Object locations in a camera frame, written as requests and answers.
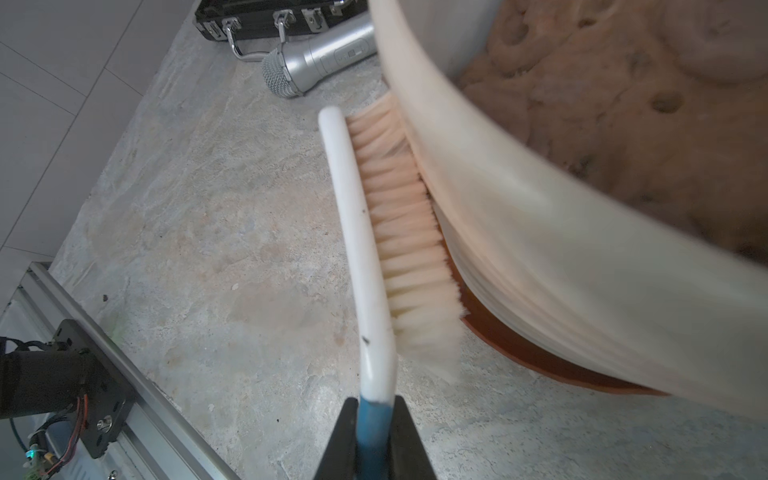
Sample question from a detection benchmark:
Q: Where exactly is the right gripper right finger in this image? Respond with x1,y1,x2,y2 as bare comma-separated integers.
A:
389,395,437,480

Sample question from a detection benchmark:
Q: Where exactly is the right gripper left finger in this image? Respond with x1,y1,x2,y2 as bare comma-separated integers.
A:
313,397,359,480

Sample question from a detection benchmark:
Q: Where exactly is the white blue scrub brush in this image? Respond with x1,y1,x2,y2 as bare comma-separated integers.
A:
318,93,465,479

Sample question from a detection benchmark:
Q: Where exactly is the white ceramic pot with soil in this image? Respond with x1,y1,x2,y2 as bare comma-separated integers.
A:
370,1,767,420

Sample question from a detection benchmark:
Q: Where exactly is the black poker chip case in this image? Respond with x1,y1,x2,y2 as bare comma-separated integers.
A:
193,0,368,62

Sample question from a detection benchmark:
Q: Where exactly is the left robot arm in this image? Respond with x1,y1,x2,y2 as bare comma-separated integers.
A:
1,350,94,419

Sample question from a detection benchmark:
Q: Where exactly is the terracotta saucer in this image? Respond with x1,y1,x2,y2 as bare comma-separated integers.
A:
448,258,667,396

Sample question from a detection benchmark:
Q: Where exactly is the left circuit board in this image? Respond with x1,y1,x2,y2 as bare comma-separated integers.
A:
22,443,59,480

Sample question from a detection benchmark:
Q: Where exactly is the aluminium front rail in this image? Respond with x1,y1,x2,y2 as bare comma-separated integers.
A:
1,262,237,479

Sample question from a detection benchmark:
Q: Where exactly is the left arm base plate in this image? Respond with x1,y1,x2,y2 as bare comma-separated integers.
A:
54,319,138,459

